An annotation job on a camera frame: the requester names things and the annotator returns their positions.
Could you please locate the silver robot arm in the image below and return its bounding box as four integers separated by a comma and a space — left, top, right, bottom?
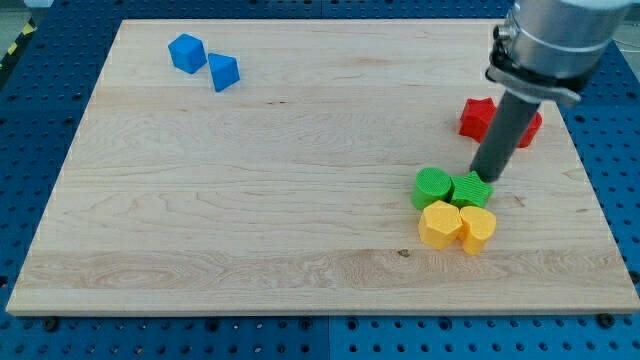
486, 0, 633, 107

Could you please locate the wooden board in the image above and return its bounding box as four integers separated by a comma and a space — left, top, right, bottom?
7, 20, 639, 317

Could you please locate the green cylinder block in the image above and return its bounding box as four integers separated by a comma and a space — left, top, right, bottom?
410, 167, 452, 211

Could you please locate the yellow hexagon block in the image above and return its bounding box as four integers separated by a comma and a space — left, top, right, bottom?
418, 201, 462, 250

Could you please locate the blue triangular block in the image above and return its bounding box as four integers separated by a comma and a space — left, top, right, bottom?
207, 53, 240, 92

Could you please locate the green star block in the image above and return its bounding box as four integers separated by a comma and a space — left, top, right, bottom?
449, 171, 494, 208

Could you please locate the yellow heart block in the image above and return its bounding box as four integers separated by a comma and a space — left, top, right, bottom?
458, 206, 497, 255

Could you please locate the red star block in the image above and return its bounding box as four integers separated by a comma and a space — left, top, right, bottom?
459, 98, 496, 143

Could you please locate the blue cube block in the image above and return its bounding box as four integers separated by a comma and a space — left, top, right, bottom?
168, 33, 207, 74

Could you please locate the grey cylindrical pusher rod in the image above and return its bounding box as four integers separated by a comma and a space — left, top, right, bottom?
469, 91, 540, 183

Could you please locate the red round block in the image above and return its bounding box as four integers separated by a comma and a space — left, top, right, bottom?
518, 112, 543, 148

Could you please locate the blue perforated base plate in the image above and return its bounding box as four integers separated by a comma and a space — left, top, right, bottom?
1, 0, 639, 359

